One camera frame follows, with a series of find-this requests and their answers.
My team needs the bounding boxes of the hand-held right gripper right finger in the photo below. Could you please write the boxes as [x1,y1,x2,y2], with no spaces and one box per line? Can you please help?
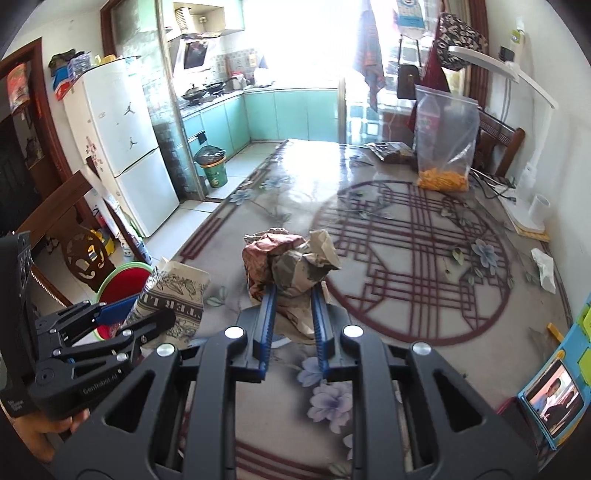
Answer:
[310,284,539,480]

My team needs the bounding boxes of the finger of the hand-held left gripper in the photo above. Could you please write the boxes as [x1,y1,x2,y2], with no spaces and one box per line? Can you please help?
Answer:
[51,307,177,370]
[34,295,139,347]

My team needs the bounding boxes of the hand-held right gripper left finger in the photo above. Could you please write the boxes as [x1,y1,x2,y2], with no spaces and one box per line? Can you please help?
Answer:
[48,284,278,480]

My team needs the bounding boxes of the red basin green rim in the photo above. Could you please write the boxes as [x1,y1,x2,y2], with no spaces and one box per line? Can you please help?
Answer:
[95,261,153,340]

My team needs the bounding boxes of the newspaper print paper bag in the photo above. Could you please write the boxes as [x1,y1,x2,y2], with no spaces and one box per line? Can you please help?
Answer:
[127,261,211,350]

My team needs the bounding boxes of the kraft paper bag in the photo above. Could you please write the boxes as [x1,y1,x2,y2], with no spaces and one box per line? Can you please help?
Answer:
[270,229,342,342]

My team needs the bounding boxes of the reddish paper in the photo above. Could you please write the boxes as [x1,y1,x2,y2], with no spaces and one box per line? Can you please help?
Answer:
[242,228,308,303]

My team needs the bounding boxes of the black shoulder bag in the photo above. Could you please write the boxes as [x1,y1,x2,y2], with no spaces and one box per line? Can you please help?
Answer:
[396,37,422,100]

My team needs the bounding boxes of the green trash bin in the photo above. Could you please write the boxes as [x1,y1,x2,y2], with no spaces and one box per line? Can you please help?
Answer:
[194,145,229,188]

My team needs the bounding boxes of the person's left hand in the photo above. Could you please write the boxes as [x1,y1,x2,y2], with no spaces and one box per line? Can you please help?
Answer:
[18,408,90,462]

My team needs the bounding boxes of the white plastic jug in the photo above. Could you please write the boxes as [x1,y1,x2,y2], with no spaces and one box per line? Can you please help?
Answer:
[117,222,151,265]

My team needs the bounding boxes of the carved wooden chair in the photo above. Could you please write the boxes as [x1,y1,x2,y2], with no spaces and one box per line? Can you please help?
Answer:
[18,171,139,301]

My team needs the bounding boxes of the floral printed tablecloth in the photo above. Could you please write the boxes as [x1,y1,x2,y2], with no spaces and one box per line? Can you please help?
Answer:
[178,138,578,480]

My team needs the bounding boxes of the white refrigerator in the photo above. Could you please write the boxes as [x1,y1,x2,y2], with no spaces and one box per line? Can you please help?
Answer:
[62,55,181,238]

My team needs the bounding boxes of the dark snack packet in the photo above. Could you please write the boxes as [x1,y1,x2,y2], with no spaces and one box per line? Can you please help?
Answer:
[367,142,416,165]

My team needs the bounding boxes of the teal base cabinets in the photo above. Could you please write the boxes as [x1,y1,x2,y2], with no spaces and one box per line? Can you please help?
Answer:
[181,88,345,155]

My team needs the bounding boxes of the clear zip bag orange snacks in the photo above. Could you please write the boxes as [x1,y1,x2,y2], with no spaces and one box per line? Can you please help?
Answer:
[413,84,481,192]

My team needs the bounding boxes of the crumpled white tissue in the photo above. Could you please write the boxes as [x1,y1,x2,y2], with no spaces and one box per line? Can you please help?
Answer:
[530,248,556,294]

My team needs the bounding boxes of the blue red package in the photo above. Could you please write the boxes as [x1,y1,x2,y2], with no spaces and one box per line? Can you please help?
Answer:
[52,74,75,101]

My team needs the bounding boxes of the purple label drink bottle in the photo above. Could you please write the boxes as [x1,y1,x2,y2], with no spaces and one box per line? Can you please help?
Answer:
[414,102,439,151]

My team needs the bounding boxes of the yellow notepad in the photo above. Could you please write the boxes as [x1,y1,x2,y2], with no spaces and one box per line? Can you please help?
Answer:
[515,226,552,244]

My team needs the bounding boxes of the red door hanging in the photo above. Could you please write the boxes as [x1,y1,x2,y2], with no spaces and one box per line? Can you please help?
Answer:
[7,64,31,114]

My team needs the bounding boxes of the tablet in blue case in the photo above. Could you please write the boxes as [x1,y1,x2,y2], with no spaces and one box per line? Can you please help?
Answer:
[517,295,591,450]

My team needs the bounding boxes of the white cup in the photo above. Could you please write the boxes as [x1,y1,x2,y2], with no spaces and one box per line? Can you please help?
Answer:
[529,194,550,232]

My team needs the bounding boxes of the clear plastic box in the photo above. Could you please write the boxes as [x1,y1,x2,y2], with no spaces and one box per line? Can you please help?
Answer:
[67,53,93,77]

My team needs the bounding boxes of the green cloth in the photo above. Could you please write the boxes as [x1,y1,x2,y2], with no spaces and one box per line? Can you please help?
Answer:
[48,50,77,75]

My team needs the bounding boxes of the plain wooden chair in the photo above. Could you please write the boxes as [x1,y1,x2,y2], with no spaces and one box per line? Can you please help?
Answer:
[473,108,527,178]

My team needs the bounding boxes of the steel range hood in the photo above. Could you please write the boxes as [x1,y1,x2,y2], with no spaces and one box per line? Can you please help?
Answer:
[173,32,222,77]

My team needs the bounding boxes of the hanging blue red towel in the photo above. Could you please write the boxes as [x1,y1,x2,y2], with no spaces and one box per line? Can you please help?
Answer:
[353,0,386,112]

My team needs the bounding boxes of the dark red hanging garment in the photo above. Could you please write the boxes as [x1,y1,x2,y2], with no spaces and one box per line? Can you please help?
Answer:
[406,46,451,132]

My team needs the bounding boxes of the white desk lamp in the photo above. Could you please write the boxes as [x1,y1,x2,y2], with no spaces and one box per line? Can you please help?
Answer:
[448,44,559,234]

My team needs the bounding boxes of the black white letter-print bag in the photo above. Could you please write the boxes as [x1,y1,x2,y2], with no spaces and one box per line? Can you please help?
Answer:
[436,11,490,72]

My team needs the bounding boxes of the black power cable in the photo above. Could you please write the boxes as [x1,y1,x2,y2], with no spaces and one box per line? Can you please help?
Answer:
[468,168,518,201]

